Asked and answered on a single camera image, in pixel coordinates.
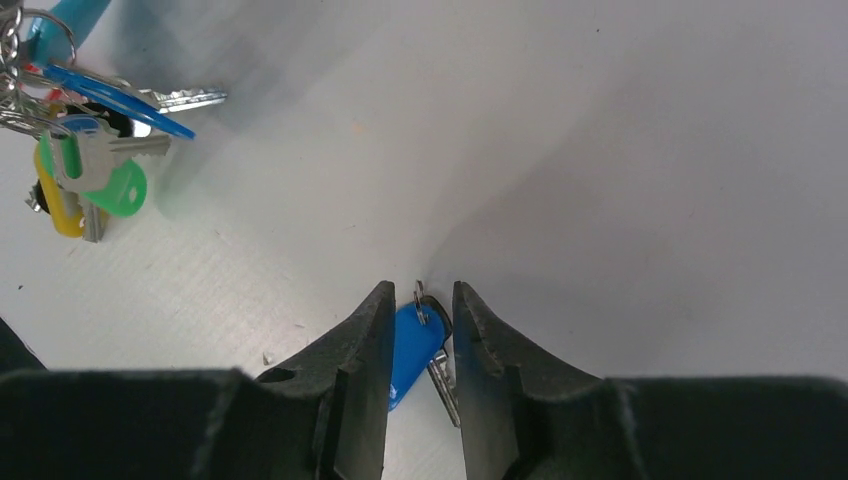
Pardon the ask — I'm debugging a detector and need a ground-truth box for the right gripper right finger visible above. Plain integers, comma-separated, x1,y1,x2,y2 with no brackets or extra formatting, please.
452,281,847,479

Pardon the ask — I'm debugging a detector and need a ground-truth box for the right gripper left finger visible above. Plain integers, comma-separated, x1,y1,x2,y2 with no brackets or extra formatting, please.
1,281,395,479

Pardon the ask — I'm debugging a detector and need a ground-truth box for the key with blue tag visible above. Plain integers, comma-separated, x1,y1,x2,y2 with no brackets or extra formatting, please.
389,280,461,428

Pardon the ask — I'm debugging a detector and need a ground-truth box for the metal key organiser with rings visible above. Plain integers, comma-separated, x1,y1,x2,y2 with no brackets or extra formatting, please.
1,1,228,139

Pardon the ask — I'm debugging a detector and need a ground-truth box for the green tagged key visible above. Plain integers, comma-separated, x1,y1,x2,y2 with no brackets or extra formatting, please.
38,114,172,217

